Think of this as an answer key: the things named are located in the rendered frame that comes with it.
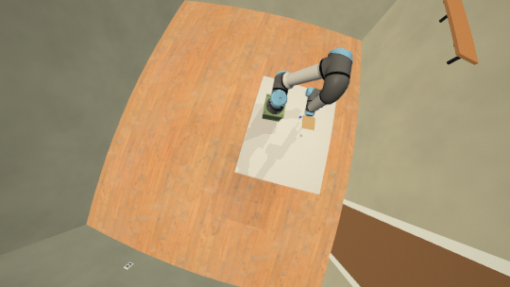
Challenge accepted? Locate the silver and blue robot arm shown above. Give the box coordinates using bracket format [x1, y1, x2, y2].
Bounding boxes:
[266, 48, 353, 117]

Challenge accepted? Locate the tan flat mat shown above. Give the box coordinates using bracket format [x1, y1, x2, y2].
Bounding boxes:
[302, 116, 315, 130]

